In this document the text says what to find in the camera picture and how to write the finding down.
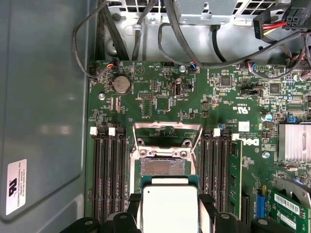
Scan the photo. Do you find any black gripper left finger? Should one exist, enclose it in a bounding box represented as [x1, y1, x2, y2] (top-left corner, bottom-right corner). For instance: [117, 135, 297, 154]
[60, 193, 142, 233]

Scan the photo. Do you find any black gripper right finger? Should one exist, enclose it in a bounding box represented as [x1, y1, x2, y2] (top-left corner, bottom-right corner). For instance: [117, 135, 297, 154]
[199, 193, 292, 233]

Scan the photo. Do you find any silver CPU chip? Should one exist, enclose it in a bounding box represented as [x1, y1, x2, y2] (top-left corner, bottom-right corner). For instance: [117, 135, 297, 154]
[140, 175, 201, 233]

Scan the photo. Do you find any thin wire locking lever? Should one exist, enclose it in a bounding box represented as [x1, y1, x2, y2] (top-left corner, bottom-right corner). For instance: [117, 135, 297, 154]
[190, 122, 205, 156]

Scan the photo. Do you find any metal socket cover frame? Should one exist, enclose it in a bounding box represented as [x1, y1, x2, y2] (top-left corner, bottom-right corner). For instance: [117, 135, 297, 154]
[132, 121, 204, 157]

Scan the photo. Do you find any black expansion slot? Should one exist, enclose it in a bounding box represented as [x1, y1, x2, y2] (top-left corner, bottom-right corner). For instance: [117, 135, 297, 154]
[242, 194, 251, 225]

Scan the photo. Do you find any black RAM slot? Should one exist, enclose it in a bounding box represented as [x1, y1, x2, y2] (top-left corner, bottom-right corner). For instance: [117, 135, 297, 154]
[89, 127, 103, 223]
[121, 130, 129, 219]
[213, 128, 222, 212]
[103, 130, 111, 220]
[222, 130, 230, 213]
[205, 130, 213, 212]
[108, 127, 121, 219]

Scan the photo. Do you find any CPU socket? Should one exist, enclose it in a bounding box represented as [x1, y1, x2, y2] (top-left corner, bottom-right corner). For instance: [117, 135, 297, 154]
[130, 149, 202, 233]

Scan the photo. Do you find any blue expansion slot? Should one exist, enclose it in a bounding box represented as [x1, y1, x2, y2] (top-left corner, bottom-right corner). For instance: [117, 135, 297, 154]
[257, 193, 267, 219]

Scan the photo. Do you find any green RAM stick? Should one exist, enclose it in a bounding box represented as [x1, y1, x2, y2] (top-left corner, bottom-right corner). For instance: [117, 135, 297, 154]
[228, 139, 243, 218]

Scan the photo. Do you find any green motherboard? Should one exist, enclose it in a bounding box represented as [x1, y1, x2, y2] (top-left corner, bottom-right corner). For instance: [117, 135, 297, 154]
[86, 60, 311, 233]

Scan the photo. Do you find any silver chipset heatsink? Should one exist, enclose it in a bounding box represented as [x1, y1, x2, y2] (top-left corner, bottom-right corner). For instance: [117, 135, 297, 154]
[277, 123, 311, 163]

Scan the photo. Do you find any white certification sticker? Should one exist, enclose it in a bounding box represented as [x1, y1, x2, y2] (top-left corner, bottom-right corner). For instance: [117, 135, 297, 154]
[5, 159, 28, 216]

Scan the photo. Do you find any round coin battery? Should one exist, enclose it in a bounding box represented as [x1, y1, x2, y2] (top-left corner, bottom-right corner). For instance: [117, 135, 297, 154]
[110, 75, 132, 95]

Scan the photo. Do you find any open black PC case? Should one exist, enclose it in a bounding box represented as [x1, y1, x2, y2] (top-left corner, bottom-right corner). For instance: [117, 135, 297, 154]
[0, 0, 311, 233]

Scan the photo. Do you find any silver metal drive cage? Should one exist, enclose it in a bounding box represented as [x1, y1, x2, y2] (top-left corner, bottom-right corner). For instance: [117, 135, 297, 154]
[106, 0, 294, 27]

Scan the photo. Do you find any black power connector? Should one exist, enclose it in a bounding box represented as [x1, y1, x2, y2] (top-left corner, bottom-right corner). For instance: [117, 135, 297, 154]
[252, 9, 272, 40]
[282, 6, 311, 33]

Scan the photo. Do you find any black wire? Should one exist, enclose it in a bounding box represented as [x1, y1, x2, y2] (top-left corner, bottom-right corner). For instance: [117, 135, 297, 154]
[210, 25, 228, 63]
[157, 23, 204, 73]
[71, 0, 115, 81]
[132, 0, 156, 62]
[165, 0, 311, 70]

